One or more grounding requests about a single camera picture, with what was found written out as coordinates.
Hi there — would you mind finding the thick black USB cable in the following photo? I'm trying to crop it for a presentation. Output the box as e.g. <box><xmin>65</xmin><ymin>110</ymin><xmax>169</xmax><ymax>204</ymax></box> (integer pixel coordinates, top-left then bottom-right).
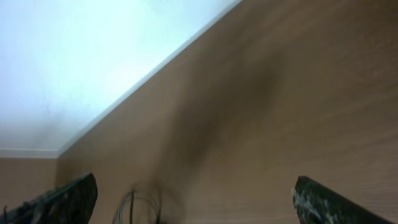
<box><xmin>111</xmin><ymin>183</ymin><xmax>162</xmax><ymax>224</ymax></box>

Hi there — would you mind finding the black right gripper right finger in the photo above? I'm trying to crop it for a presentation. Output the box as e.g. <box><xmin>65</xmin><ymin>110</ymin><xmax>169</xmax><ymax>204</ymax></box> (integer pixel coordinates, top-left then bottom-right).
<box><xmin>292</xmin><ymin>175</ymin><xmax>392</xmax><ymax>224</ymax></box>

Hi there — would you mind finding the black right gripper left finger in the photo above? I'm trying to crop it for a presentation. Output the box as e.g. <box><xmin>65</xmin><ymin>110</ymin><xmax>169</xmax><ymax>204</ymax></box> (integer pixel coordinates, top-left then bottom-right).
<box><xmin>1</xmin><ymin>173</ymin><xmax>98</xmax><ymax>224</ymax></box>

